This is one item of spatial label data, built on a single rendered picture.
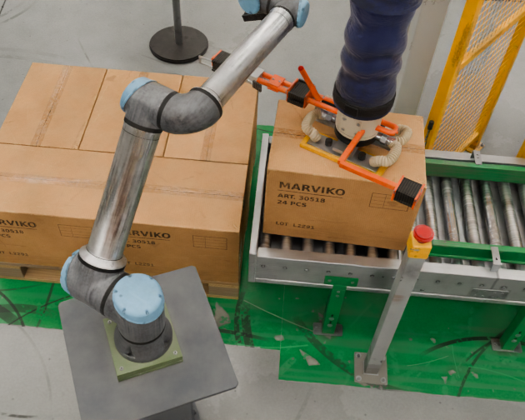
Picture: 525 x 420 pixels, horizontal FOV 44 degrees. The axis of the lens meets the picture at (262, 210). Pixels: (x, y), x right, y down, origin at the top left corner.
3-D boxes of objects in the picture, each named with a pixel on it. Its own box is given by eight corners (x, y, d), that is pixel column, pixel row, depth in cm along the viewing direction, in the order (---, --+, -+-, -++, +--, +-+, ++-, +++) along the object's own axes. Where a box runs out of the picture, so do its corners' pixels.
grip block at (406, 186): (422, 193, 223) (425, 184, 219) (412, 210, 218) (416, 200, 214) (399, 184, 225) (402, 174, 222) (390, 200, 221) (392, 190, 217)
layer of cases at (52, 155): (256, 136, 367) (258, 81, 336) (238, 283, 304) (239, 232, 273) (48, 118, 369) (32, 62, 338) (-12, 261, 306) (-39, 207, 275)
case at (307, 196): (402, 181, 295) (423, 116, 264) (403, 251, 270) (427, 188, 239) (273, 165, 298) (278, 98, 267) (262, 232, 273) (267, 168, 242)
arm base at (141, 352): (179, 352, 211) (179, 337, 203) (122, 370, 205) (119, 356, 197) (163, 304, 221) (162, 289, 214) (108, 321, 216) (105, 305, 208)
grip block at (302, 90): (315, 96, 254) (317, 83, 250) (303, 109, 249) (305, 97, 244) (296, 88, 257) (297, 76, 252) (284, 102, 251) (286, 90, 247)
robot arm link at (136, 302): (146, 352, 199) (142, 323, 186) (102, 324, 204) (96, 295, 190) (175, 315, 208) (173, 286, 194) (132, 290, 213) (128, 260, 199)
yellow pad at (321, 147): (389, 164, 246) (392, 155, 242) (379, 181, 240) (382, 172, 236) (310, 132, 256) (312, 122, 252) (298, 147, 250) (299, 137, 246)
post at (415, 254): (377, 362, 297) (430, 232, 220) (377, 376, 293) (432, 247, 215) (362, 361, 297) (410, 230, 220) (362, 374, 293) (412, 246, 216)
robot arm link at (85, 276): (94, 322, 197) (166, 93, 173) (50, 295, 202) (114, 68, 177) (122, 306, 211) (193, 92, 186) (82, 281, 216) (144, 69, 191)
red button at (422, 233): (431, 231, 220) (433, 224, 217) (432, 247, 215) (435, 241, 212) (410, 229, 220) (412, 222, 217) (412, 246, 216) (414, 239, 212)
